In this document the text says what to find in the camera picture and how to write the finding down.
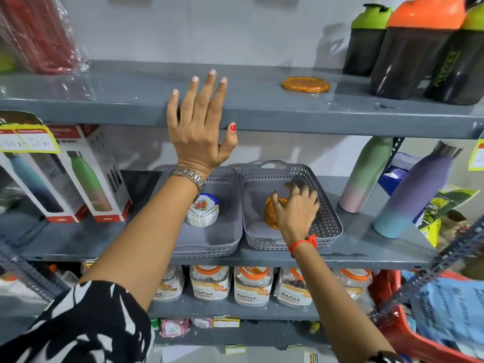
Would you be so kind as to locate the black orange-lid shaker bottle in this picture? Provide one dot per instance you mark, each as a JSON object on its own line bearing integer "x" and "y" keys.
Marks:
{"x": 410, "y": 52}

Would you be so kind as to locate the person's left middle finger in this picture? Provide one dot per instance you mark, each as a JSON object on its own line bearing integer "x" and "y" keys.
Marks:
{"x": 206, "y": 90}

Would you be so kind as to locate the small black green-lid shaker bottle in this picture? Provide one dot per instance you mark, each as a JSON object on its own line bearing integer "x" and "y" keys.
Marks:
{"x": 365, "y": 45}

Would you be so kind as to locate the blue printed packet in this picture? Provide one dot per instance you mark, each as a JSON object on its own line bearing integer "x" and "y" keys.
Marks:
{"x": 450, "y": 313}

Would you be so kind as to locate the large yellow price tag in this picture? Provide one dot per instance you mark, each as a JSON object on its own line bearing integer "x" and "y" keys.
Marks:
{"x": 26, "y": 137}

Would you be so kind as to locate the pink wrapped packet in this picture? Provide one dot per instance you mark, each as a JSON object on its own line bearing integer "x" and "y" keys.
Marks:
{"x": 174, "y": 328}
{"x": 202, "y": 323}

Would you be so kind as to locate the person's left thumb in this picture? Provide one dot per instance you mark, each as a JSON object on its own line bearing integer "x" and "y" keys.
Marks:
{"x": 230, "y": 139}

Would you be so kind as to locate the person's left forearm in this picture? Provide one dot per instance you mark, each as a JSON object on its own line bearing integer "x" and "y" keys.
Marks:
{"x": 151, "y": 238}

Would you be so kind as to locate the purple blue gradient bottle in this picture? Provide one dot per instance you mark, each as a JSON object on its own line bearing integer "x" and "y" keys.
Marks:
{"x": 412, "y": 196}

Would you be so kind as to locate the stack of white printed lids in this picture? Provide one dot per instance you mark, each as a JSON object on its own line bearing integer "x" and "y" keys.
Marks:
{"x": 203, "y": 212}

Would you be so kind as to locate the grey slotted metal bar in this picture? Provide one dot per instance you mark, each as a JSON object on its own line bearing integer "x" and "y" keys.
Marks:
{"x": 26, "y": 270}
{"x": 427, "y": 274}

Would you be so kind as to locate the green yellow packet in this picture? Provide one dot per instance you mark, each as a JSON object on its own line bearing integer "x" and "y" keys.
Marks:
{"x": 438, "y": 207}

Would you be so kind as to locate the black white patterned sleeve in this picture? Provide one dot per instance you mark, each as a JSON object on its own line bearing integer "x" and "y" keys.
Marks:
{"x": 79, "y": 325}

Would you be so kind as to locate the small yellow price tag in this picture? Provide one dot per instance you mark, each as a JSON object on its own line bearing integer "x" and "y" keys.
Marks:
{"x": 477, "y": 156}

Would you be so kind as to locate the person's right forearm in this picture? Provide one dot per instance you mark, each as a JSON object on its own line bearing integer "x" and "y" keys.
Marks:
{"x": 332, "y": 298}

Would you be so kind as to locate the yellow shelf label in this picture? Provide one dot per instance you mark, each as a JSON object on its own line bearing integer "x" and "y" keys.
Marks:
{"x": 226, "y": 322}
{"x": 235, "y": 349}

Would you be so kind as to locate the large black green-lid shaker bottle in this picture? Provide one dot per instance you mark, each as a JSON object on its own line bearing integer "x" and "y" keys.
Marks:
{"x": 459, "y": 67}

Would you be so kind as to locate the person's left little finger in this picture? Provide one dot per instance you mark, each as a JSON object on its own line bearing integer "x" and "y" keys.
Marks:
{"x": 173, "y": 109}

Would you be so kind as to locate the boxed green bottle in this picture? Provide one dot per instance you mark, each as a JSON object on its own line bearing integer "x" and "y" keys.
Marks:
{"x": 90, "y": 173}

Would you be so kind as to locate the red items in plastic wrap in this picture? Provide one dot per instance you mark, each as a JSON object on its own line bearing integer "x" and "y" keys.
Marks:
{"x": 41, "y": 33}

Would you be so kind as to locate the person's right thumb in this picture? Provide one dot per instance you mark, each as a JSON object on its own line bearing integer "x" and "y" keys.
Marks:
{"x": 276, "y": 206}

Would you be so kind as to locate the blue plastic bag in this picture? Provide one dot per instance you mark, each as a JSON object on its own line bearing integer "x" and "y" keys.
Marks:
{"x": 393, "y": 173}

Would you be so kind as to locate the person's left hand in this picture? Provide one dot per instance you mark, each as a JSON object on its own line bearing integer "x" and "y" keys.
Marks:
{"x": 196, "y": 136}

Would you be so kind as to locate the single orange round lid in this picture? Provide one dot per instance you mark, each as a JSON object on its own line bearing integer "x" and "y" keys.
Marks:
{"x": 305, "y": 85}

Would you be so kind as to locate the stack of orange lids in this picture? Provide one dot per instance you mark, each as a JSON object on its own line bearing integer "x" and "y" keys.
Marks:
{"x": 270, "y": 213}

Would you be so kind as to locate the red plastic shopping basket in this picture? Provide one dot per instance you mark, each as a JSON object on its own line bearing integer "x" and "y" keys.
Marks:
{"x": 397, "y": 328}

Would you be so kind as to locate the person's right hand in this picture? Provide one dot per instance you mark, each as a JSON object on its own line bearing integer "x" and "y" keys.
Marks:
{"x": 298, "y": 217}

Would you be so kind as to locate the grey perforated plastic basket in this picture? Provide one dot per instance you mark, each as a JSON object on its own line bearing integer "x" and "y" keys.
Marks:
{"x": 223, "y": 223}
{"x": 261, "y": 185}

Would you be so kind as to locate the grey metal shelving rack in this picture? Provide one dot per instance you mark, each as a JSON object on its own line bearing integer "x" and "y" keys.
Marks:
{"x": 264, "y": 105}

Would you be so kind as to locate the green pink gradient bottle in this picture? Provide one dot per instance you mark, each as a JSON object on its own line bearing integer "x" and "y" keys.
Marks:
{"x": 365, "y": 173}

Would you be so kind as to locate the boxed blue bottle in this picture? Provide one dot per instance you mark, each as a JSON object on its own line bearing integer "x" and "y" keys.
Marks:
{"x": 37, "y": 185}

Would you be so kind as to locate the clear jar with orange lid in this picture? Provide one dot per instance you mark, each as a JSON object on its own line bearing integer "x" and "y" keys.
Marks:
{"x": 210, "y": 283}
{"x": 353, "y": 281}
{"x": 170, "y": 285}
{"x": 289, "y": 291}
{"x": 253, "y": 285}

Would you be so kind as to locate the silver metal wristwatch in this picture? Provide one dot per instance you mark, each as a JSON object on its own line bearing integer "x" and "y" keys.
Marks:
{"x": 191, "y": 176}

